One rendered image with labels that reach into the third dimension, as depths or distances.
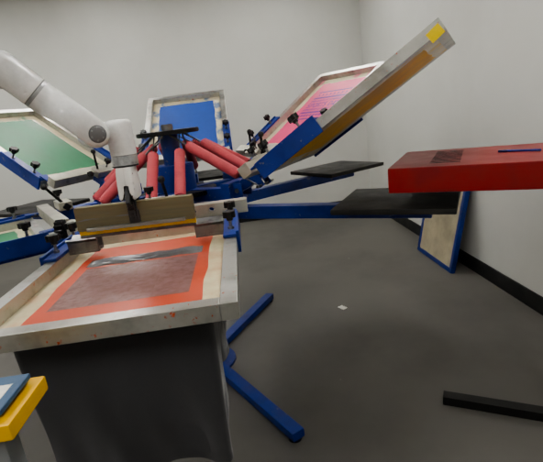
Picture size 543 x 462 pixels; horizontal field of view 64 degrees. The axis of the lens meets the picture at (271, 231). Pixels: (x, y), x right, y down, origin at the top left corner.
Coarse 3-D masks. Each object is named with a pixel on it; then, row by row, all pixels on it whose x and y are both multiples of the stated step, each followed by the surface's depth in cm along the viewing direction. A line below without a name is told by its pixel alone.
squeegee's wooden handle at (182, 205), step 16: (80, 208) 130; (96, 208) 130; (112, 208) 131; (144, 208) 131; (160, 208) 132; (176, 208) 132; (192, 208) 133; (80, 224) 131; (96, 224) 131; (112, 224) 132
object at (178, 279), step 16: (176, 240) 152; (192, 240) 149; (208, 240) 147; (176, 256) 134; (192, 256) 132; (144, 272) 122; (160, 272) 121; (176, 272) 119; (192, 272) 117; (128, 288) 112; (144, 288) 110; (160, 288) 109; (176, 288) 108; (192, 288) 107; (128, 304) 101; (144, 304) 100; (160, 304) 99
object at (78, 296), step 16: (96, 256) 144; (112, 256) 142; (80, 272) 129; (96, 272) 127; (112, 272) 126; (128, 272) 124; (64, 288) 118; (80, 288) 116; (96, 288) 115; (112, 288) 113; (48, 304) 107; (64, 304) 106; (80, 304) 105; (96, 304) 104; (112, 304) 102; (32, 320) 99; (48, 320) 98
